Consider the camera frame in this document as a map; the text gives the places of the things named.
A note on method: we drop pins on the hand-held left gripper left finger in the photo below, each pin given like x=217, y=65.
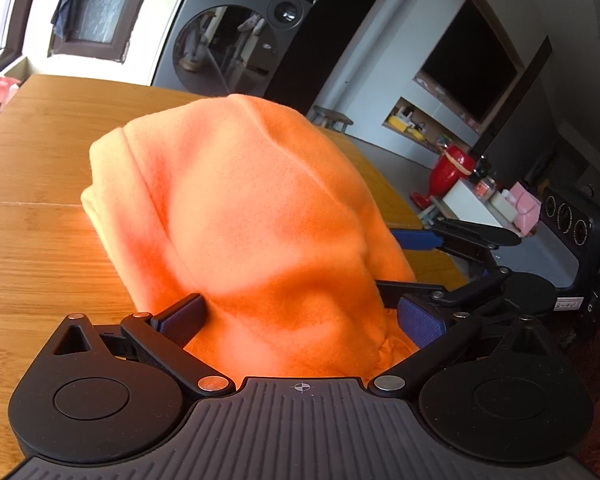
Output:
x=182, y=320

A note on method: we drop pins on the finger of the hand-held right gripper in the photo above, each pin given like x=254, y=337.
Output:
x=415, y=240
x=475, y=287

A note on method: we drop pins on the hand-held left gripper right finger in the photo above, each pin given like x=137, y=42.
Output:
x=420, y=322

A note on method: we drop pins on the orange pumpkin costume green collar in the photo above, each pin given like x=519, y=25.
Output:
x=260, y=210

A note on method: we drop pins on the white box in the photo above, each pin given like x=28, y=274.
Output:
x=472, y=205

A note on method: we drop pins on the red round vase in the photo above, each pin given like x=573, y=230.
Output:
x=450, y=172

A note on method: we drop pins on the pink box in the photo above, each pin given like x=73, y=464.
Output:
x=525, y=207

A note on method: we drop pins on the yellow box on shelf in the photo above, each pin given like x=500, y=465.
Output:
x=402, y=126

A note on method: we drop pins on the small wooden stool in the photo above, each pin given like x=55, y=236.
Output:
x=332, y=117

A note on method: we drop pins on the tall black panel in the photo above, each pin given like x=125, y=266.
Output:
x=330, y=20

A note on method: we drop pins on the grey washing machine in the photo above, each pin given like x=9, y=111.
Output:
x=235, y=30

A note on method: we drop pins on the dark framed window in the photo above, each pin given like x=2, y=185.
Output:
x=105, y=5

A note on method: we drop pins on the black wall television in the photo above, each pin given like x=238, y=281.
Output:
x=467, y=70

